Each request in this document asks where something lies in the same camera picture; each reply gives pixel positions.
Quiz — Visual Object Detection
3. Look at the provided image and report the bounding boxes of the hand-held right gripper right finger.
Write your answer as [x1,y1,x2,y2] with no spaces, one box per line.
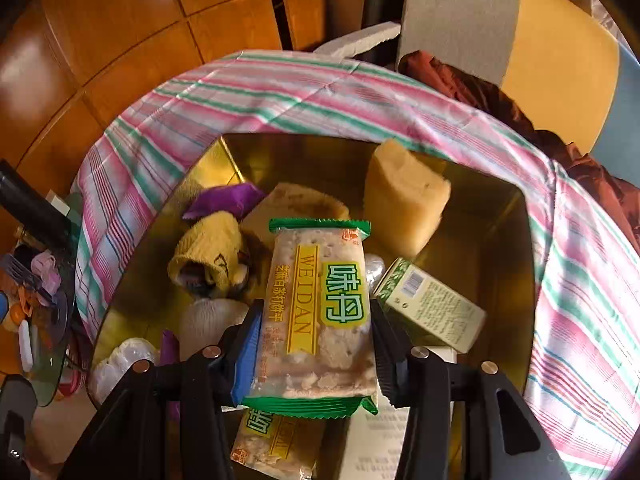
[369,299,573,480]

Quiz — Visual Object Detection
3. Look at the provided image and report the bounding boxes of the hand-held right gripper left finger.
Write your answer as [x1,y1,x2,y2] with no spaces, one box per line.
[57,299,265,480]

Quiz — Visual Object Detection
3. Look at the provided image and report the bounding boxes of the green cracker packet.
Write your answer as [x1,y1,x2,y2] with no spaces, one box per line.
[241,217,380,418]
[230,407,326,480]

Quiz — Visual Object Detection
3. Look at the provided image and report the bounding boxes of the tall beige box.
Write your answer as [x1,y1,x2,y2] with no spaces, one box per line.
[340,345,461,480]

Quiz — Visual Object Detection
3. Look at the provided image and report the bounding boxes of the gold metal tin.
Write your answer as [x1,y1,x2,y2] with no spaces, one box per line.
[86,132,538,480]

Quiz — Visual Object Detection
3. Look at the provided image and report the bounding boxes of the white rolled towel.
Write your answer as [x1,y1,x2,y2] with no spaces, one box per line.
[179,299,251,361]

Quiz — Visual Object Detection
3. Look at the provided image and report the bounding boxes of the small green box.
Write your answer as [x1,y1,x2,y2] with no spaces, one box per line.
[374,256,487,355]

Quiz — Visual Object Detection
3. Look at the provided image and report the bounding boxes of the round glass table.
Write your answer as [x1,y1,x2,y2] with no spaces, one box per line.
[0,195,83,406]

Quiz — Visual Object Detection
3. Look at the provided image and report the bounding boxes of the white bottle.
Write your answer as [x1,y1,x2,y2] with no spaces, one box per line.
[17,320,35,371]

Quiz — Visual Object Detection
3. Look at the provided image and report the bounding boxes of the yellow rolled towel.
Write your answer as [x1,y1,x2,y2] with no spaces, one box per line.
[167,210,251,301]

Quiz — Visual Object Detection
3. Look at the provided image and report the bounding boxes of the pink hair clip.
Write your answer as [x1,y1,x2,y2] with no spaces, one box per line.
[32,252,58,286]

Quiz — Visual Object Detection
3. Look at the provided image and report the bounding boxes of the yellow sponge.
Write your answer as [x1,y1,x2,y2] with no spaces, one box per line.
[242,182,351,261]
[364,139,452,260]

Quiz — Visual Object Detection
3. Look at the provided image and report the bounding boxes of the black cylinder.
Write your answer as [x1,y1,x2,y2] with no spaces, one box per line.
[0,160,68,246]

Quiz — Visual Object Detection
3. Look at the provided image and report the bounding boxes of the red-brown blanket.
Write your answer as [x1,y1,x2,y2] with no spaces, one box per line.
[397,50,640,256]

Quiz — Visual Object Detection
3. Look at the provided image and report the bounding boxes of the grey yellow blue headboard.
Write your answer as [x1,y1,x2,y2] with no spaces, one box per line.
[397,0,640,188]

